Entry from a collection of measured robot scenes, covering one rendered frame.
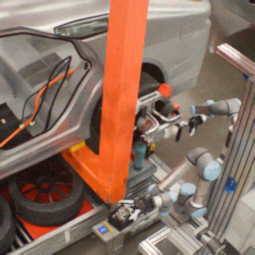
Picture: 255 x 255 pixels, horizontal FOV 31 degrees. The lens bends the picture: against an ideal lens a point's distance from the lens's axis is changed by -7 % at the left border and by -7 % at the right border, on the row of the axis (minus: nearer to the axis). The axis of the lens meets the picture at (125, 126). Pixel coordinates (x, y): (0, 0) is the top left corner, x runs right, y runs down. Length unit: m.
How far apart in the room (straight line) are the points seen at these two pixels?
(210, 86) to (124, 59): 3.20
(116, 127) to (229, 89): 3.01
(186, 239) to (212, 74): 3.17
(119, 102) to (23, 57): 1.60
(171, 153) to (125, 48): 2.36
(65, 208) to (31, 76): 1.18
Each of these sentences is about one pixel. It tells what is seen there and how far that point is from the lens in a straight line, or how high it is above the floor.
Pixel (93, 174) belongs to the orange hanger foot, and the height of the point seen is 0.68.
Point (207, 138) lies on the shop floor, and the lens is 5.21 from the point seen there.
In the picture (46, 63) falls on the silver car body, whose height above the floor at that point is 1.04.
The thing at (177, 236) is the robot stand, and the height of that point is 0.73.
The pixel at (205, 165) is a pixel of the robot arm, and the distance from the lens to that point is 2.91.
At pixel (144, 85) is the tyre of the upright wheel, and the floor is 1.18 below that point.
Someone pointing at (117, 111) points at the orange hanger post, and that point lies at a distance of 3.06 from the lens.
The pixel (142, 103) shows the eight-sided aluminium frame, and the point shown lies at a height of 1.12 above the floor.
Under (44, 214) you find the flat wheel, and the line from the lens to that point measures 3.79.
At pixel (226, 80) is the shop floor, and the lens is 6.10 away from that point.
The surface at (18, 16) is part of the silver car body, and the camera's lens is 3.15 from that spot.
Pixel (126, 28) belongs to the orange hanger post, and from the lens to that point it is 2.69.
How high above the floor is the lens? 3.53
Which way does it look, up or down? 43 degrees down
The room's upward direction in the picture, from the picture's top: 6 degrees clockwise
